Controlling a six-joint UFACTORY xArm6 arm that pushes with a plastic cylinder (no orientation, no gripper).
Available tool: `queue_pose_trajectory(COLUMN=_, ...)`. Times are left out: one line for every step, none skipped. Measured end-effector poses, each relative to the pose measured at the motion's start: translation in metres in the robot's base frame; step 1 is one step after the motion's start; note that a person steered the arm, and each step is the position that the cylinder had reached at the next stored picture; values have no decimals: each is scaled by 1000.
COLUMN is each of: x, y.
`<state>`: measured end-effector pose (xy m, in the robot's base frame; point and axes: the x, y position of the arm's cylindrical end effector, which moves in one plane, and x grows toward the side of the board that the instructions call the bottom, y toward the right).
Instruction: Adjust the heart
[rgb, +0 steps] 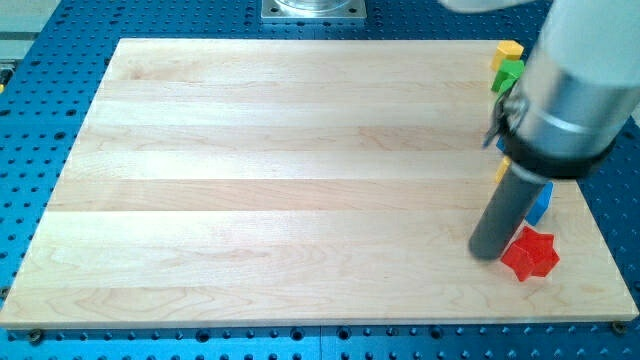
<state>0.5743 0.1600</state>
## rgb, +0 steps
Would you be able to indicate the green wooden block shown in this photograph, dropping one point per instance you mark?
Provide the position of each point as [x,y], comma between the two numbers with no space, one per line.
[507,74]

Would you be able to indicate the light wooden board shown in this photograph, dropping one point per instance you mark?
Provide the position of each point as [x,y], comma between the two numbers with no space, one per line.
[219,183]

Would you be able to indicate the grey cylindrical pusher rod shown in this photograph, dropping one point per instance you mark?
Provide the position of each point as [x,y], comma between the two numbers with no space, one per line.
[514,196]

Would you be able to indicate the red wooden star block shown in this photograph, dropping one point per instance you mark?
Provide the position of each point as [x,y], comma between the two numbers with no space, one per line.
[531,254]

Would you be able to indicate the yellow wooden hexagon block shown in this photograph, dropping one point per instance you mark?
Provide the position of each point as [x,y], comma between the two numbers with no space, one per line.
[506,50]

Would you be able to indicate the blue wooden block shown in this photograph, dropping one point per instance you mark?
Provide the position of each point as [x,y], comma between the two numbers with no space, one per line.
[541,205]

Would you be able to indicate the small yellow wooden block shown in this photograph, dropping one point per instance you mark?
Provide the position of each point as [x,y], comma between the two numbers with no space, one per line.
[502,169]

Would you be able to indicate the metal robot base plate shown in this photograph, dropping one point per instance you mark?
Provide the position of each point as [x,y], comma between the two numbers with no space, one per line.
[313,9]

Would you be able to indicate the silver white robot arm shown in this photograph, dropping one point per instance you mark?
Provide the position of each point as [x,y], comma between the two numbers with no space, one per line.
[581,80]

